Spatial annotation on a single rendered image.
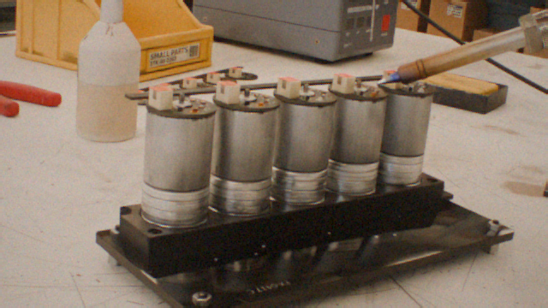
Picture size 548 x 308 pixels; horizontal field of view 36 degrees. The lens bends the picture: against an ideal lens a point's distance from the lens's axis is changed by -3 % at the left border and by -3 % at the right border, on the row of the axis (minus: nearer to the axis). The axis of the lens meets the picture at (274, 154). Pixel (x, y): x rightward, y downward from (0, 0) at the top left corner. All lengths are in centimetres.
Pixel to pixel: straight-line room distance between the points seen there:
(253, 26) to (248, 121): 44
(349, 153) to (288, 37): 38
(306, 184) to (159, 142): 7
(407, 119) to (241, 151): 8
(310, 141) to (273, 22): 41
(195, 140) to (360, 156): 8
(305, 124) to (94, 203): 11
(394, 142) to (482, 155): 16
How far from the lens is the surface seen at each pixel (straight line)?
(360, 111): 34
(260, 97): 32
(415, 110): 36
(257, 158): 31
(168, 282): 29
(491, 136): 56
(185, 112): 29
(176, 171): 30
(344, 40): 71
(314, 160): 33
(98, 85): 46
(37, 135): 47
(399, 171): 37
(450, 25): 475
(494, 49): 34
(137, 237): 30
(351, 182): 35
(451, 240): 35
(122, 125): 46
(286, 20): 72
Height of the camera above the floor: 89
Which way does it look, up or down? 17 degrees down
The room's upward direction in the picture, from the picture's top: 6 degrees clockwise
